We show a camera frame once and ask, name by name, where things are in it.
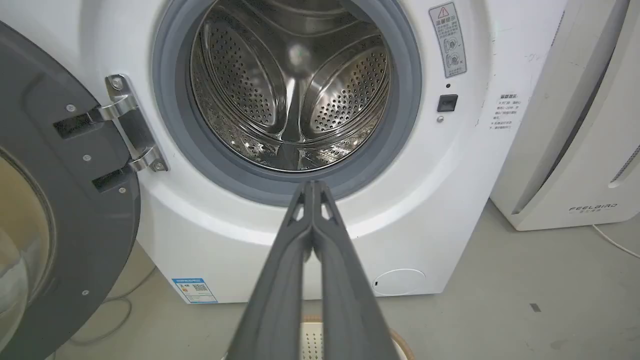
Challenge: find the grey warning sticker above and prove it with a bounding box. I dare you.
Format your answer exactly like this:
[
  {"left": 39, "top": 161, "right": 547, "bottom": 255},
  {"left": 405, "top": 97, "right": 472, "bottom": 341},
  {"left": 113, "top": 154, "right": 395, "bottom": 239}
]
[{"left": 428, "top": 2, "right": 468, "bottom": 79}]

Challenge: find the grey washing machine door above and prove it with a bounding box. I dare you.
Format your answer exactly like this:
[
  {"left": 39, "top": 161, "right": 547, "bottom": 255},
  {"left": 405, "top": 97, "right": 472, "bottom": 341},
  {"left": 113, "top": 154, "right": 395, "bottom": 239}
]
[{"left": 0, "top": 21, "right": 142, "bottom": 360}]

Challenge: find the white air purifier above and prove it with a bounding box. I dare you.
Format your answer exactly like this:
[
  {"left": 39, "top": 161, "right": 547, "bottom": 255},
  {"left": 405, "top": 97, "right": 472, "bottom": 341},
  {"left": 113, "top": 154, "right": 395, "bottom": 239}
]
[{"left": 490, "top": 0, "right": 640, "bottom": 232}]

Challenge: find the metal door hinge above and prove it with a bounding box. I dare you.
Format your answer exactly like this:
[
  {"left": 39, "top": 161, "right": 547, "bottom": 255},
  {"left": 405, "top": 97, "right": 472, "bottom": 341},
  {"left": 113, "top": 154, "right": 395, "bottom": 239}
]
[{"left": 98, "top": 74, "right": 169, "bottom": 173}]

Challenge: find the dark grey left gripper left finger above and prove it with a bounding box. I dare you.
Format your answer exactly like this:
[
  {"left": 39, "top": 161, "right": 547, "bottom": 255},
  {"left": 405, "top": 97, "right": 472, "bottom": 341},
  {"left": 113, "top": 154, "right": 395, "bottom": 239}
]
[{"left": 226, "top": 180, "right": 314, "bottom": 360}]

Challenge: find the white front-load washing machine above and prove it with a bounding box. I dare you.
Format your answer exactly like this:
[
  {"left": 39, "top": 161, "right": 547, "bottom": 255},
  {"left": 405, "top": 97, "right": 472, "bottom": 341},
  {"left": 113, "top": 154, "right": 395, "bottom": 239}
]
[{"left": 0, "top": 0, "right": 571, "bottom": 305}]

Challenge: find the blue energy label sticker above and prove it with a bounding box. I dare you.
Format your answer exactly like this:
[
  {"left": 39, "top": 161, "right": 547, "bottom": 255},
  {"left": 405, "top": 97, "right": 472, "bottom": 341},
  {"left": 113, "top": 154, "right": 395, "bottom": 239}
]
[{"left": 171, "top": 277, "right": 219, "bottom": 304}]

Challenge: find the white power cable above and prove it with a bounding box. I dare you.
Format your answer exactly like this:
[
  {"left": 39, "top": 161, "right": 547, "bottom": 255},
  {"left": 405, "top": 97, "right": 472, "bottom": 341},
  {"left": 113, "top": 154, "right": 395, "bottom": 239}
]
[{"left": 592, "top": 224, "right": 640, "bottom": 260}]

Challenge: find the white laundry basket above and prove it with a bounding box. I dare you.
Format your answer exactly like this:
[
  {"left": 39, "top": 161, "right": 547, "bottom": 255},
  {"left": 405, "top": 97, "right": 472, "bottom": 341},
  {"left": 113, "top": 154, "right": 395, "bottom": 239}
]
[{"left": 299, "top": 315, "right": 416, "bottom": 360}]

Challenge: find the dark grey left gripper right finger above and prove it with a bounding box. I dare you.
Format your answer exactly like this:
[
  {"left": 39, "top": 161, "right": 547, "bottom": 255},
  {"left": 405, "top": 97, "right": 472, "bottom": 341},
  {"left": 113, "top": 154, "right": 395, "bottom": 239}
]
[{"left": 311, "top": 180, "right": 401, "bottom": 360}]

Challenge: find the grey floor cable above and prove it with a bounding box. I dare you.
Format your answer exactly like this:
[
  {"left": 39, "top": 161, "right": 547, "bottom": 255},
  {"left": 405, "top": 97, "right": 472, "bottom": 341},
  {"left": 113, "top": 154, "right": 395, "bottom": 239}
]
[{"left": 67, "top": 265, "right": 157, "bottom": 347}]

